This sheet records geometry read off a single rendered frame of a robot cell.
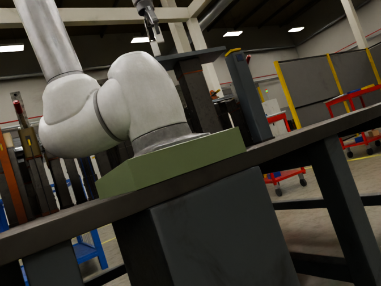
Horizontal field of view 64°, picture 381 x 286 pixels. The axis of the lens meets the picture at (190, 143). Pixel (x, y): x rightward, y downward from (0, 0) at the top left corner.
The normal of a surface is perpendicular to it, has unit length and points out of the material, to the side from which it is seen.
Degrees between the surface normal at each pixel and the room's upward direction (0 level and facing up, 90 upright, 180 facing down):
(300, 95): 90
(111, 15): 90
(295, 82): 90
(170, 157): 90
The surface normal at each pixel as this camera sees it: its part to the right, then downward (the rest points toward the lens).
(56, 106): -0.29, 0.08
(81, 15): 0.49, -0.22
